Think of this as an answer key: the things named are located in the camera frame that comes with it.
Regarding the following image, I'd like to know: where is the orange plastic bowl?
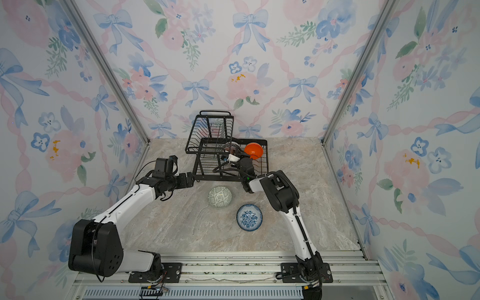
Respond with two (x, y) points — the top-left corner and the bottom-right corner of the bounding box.
(244, 142), (264, 160)

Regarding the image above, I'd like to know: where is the green patterned ceramic bowl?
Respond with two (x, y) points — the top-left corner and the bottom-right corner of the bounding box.
(207, 186), (233, 208)

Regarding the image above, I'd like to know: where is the blue floral ceramic bowl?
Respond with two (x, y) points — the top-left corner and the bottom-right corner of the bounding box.
(236, 204), (263, 232)

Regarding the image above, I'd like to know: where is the red patterned ceramic bowl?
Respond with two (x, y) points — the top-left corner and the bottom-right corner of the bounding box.
(224, 141), (243, 158)

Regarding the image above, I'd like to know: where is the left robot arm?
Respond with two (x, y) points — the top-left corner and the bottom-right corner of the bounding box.
(67, 156), (194, 283)

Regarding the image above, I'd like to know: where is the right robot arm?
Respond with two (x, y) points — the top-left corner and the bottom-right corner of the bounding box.
(231, 157), (330, 293)

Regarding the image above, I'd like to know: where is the black wire dish rack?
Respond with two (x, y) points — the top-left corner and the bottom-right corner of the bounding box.
(185, 110), (270, 182)

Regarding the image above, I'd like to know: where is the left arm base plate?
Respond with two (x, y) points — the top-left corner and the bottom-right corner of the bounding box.
(128, 262), (183, 285)

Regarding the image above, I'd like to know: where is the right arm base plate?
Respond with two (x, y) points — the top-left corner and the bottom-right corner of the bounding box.
(275, 262), (334, 284)

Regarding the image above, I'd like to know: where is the left corner aluminium post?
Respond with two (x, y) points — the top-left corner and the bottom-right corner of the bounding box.
(59, 0), (151, 145)

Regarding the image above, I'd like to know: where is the corner aluminium post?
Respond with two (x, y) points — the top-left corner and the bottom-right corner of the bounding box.
(59, 0), (151, 145)
(321, 0), (398, 146)

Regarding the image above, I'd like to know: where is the aluminium rail frame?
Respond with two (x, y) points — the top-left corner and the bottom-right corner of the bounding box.
(67, 251), (393, 300)

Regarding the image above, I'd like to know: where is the right corner aluminium post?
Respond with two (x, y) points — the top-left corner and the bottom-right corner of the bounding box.
(321, 0), (398, 146)

